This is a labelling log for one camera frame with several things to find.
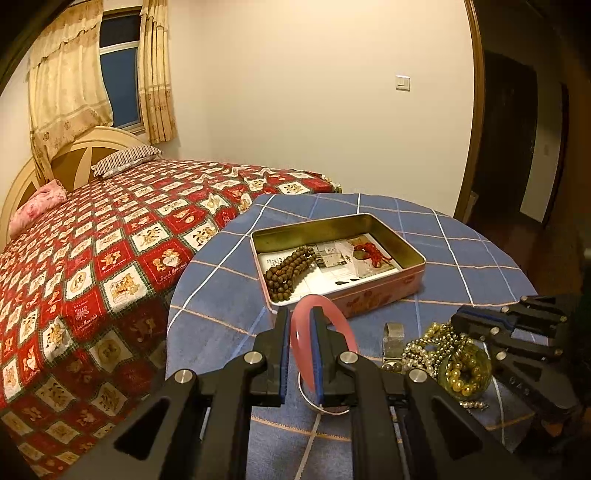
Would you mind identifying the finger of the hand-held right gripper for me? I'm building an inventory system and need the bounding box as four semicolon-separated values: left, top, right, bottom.
450;315;583;423
455;294;578;326

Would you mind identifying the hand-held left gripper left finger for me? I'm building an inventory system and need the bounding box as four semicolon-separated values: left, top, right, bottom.
60;308;293;480

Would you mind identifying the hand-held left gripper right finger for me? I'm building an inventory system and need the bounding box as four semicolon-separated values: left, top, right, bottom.
310;305;536;480

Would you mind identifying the pink bangle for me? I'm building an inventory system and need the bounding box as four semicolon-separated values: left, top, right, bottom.
289;295;358;400

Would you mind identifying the green jade bangle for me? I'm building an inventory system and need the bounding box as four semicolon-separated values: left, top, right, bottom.
436;344;493;400

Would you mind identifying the silver bangle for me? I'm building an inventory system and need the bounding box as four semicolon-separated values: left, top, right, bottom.
297;371;352;415

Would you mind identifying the yellow bead bracelet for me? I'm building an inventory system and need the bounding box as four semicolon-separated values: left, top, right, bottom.
443;346;485;398

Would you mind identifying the silver mesh band bracelet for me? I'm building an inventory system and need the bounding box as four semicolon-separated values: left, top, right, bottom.
382;323;406;370

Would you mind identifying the pink tin box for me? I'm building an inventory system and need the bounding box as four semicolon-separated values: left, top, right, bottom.
249;213;426;319

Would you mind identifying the white pearl necklace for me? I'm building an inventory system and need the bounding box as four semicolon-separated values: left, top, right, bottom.
401;323;476;379

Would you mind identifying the blue checked tablecloth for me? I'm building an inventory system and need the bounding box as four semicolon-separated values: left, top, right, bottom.
167;193;541;480

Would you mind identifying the dark door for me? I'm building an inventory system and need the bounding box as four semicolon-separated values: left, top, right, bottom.
480;51;570;224

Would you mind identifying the red checked bedspread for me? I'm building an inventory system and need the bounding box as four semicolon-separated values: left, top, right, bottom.
0;157;345;476

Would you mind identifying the striped pillow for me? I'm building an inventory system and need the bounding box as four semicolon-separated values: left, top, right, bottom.
91;144;165;178

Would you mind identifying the cream wooden headboard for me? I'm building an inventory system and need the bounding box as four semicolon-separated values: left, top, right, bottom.
0;127;148;241

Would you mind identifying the pink floral pillow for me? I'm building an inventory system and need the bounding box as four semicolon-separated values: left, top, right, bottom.
8;180;68;238

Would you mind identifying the narrow beige curtain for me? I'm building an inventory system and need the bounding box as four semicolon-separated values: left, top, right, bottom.
140;0;178;144

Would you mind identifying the window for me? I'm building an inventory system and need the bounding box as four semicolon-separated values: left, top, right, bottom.
99;11;145;130

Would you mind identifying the wide beige curtain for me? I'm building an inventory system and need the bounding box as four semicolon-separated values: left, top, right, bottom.
28;0;115;183

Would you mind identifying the brown wooden bead bracelet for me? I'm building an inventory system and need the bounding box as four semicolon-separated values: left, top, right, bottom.
263;246;318;304

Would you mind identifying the red string bracelet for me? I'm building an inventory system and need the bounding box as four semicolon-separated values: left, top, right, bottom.
353;243;393;267

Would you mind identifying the brown wooden door frame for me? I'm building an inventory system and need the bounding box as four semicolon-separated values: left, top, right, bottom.
451;0;486;222

